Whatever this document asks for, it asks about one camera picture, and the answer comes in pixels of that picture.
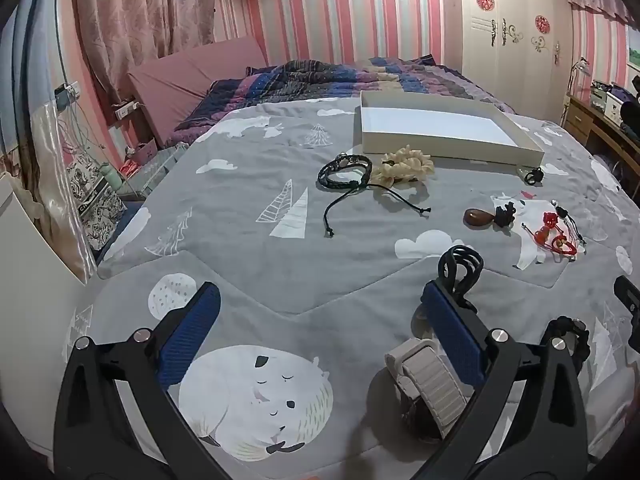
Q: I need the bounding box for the wall socket with charger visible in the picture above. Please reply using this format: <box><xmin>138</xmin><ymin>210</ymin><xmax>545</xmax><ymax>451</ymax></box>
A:
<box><xmin>54</xmin><ymin>81</ymin><xmax>83</xmax><ymax>111</ymax></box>

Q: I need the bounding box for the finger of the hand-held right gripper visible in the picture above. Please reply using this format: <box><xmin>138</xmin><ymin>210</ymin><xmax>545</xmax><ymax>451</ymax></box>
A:
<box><xmin>613</xmin><ymin>275</ymin><xmax>640</xmax><ymax>353</ymax></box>

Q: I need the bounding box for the grey storage box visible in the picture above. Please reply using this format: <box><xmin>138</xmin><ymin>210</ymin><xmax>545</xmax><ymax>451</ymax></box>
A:
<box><xmin>127</xmin><ymin>142</ymin><xmax>191</xmax><ymax>196</ymax></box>

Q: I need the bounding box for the blue floor mat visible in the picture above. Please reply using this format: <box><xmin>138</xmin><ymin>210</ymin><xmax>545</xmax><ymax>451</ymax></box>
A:
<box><xmin>97</xmin><ymin>199</ymin><xmax>147</xmax><ymax>261</ymax></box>

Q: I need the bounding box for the black white printed bag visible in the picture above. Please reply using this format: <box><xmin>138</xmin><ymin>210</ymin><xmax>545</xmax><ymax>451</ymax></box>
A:
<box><xmin>65</xmin><ymin>157</ymin><xmax>126</xmax><ymax>251</ymax></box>

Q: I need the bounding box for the white shallow tray box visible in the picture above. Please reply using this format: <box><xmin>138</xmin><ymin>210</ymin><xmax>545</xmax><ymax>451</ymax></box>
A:
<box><xmin>354</xmin><ymin>91</ymin><xmax>545</xmax><ymax>167</ymax></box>

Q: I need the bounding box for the grey printed blanket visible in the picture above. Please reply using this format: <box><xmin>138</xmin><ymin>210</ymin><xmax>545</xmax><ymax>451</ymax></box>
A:
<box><xmin>60</xmin><ymin>95</ymin><xmax>640</xmax><ymax>480</ymax></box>

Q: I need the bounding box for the wooden desk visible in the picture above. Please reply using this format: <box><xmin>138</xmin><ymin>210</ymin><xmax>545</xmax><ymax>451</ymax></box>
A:
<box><xmin>560</xmin><ymin>92</ymin><xmax>640</xmax><ymax>161</ymax></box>

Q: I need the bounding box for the black leather cord bracelet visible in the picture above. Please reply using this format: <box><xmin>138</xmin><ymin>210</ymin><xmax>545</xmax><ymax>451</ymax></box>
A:
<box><xmin>317</xmin><ymin>154</ymin><xmax>433</xmax><ymax>238</ymax></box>

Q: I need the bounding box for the white board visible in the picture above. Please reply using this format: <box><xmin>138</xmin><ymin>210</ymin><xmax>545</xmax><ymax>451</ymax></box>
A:
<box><xmin>0</xmin><ymin>175</ymin><xmax>88</xmax><ymax>291</ymax></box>

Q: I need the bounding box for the green bottle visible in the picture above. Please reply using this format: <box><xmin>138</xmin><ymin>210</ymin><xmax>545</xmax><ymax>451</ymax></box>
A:
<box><xmin>100</xmin><ymin>162</ymin><xmax>123</xmax><ymax>191</ymax></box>

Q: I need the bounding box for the red cord bracelet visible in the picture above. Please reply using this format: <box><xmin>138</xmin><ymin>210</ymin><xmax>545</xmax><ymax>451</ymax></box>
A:
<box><xmin>550</xmin><ymin>232</ymin><xmax>588</xmax><ymax>263</ymax></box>

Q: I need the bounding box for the purple dotted bed sheet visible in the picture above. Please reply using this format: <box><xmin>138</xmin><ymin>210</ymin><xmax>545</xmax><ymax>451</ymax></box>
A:
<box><xmin>160</xmin><ymin>105</ymin><xmax>241</xmax><ymax>148</ymax></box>

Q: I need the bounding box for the pink patterned curtain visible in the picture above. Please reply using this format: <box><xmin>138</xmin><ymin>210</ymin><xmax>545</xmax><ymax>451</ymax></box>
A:
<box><xmin>75</xmin><ymin>0</ymin><xmax>221</xmax><ymax>106</ymax></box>

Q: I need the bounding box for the cream fabric scrunchie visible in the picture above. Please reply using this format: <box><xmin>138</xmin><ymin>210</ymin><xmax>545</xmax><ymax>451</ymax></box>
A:
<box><xmin>372</xmin><ymin>146</ymin><xmax>436</xmax><ymax>184</ymax></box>

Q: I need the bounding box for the dark cloth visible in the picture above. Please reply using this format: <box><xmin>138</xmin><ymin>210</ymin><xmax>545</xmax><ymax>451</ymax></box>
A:
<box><xmin>619</xmin><ymin>77</ymin><xmax>640</xmax><ymax>138</ymax></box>

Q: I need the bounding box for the desk lamp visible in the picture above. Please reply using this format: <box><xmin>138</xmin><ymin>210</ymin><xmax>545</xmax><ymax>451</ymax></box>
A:
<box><xmin>570</xmin><ymin>57</ymin><xmax>591</xmax><ymax>96</ymax></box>

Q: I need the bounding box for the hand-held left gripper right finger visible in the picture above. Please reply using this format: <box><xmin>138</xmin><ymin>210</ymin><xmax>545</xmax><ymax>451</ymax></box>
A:
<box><xmin>415</xmin><ymin>280</ymin><xmax>591</xmax><ymax>480</ymax></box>

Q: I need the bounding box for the brown pendant black cord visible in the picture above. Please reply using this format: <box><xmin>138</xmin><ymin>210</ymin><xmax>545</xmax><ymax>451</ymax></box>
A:
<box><xmin>463</xmin><ymin>201</ymin><xmax>518</xmax><ymax>231</ymax></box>

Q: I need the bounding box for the white wardrobe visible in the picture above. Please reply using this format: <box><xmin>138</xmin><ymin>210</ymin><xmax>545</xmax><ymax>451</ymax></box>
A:
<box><xmin>457</xmin><ymin>0</ymin><xmax>573</xmax><ymax>126</ymax></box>

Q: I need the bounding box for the striped purple blue quilt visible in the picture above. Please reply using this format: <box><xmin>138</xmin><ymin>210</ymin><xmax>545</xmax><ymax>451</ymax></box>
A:
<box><xmin>172</xmin><ymin>55</ymin><xmax>516</xmax><ymax>136</ymax></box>

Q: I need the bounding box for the pink headboard cushion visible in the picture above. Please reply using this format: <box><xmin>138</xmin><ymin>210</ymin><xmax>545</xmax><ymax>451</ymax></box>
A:
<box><xmin>127</xmin><ymin>35</ymin><xmax>268</xmax><ymax>143</ymax></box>

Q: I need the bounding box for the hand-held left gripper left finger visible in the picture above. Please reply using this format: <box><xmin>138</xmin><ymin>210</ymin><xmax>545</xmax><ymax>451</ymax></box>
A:
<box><xmin>52</xmin><ymin>281</ymin><xmax>231</xmax><ymax>480</ymax></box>

